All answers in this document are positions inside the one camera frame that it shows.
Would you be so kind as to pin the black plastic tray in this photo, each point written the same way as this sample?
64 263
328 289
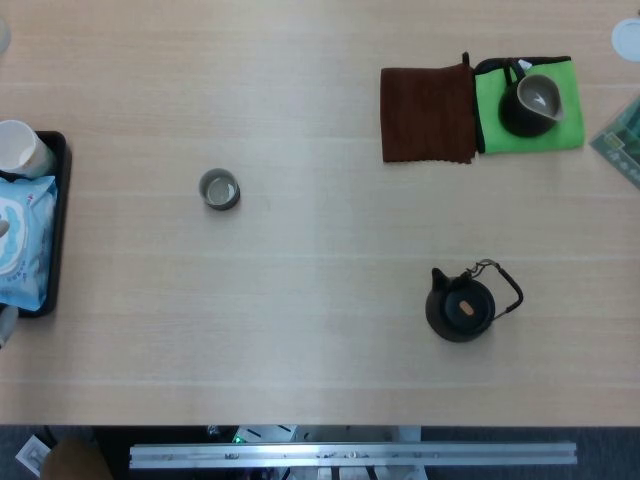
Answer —
63 200

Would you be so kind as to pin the white paper cup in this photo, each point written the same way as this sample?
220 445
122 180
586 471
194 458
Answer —
15 145

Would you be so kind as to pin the aluminium rail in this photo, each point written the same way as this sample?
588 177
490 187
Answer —
350 455

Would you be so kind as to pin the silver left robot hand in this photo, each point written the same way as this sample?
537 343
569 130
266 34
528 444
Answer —
7 325

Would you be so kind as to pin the green tea box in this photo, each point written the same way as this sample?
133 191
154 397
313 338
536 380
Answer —
622 145

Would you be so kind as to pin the green cloth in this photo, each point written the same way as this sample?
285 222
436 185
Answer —
570 100

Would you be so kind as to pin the brown cloth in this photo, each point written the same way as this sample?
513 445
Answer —
425 115

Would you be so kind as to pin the black ceramic pitcher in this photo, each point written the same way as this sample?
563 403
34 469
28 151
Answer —
515 120

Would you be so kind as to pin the white floor socket box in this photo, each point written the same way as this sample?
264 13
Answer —
32 455

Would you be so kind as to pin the white round lid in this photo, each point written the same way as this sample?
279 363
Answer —
629 40

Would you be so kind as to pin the orange brown stool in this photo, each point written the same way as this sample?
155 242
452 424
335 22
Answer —
75 462

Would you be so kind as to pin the small grey tea cup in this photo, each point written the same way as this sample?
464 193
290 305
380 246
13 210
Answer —
219 190

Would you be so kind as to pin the blue wet wipes pack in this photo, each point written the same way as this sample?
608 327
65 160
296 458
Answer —
30 240

